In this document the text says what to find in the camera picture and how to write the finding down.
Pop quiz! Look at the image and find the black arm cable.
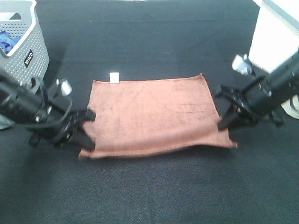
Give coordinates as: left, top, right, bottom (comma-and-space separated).
289, 94, 299, 111
22, 78, 73, 129

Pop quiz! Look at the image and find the white plastic bin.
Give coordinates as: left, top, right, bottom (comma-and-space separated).
249, 0, 299, 119

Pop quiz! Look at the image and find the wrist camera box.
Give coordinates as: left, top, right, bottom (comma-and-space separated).
231, 54, 252, 75
56, 79, 72, 97

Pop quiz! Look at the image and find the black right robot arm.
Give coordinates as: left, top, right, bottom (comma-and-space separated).
216, 51, 299, 131

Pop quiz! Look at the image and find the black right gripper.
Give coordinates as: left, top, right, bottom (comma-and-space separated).
215, 85, 285, 130

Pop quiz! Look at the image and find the blue cloth in basket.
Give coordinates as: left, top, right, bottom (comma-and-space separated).
0, 31, 21, 54

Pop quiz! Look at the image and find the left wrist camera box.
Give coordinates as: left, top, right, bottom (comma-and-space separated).
56, 79, 72, 97

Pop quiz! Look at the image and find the grey perforated laundry basket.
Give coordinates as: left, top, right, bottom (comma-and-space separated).
0, 0, 50, 130

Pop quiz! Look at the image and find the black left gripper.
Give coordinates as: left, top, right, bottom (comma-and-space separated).
28, 84, 96, 151

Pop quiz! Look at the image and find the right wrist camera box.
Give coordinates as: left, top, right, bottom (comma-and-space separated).
231, 54, 252, 75

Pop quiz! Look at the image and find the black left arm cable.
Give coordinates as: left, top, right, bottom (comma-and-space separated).
22, 78, 73, 129

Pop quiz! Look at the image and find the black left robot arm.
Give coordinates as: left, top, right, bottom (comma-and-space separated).
0, 74, 96, 151

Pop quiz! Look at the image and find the brown microfibre towel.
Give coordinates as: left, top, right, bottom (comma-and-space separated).
78, 74, 237, 159

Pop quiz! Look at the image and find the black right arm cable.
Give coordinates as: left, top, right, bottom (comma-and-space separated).
289, 94, 299, 111

